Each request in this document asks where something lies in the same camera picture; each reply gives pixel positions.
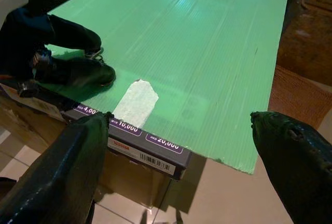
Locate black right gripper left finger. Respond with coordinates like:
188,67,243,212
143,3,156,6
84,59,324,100
0,111,110,224

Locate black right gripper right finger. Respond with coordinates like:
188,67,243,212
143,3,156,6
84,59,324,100
250,111,332,224

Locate brown cardboard box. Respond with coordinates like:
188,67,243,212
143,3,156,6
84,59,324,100
0,93,173,208

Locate brown woven basket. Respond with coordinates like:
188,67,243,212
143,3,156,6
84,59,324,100
268,64,332,129

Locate white masking tape piece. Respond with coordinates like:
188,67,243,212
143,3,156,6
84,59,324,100
112,79,159,129

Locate grey box with purple labels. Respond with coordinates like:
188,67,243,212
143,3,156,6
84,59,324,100
0,82,192,181

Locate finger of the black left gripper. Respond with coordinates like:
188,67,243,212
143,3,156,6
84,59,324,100
0,8,102,76
33,57,116,88

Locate silver keys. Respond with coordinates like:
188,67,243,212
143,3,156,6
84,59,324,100
85,46,106,65

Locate dark brown wooden cabinet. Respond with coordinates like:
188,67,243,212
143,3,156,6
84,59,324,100
276,6,332,80

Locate green corrugated plastic board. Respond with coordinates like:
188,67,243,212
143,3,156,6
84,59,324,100
38,0,293,175

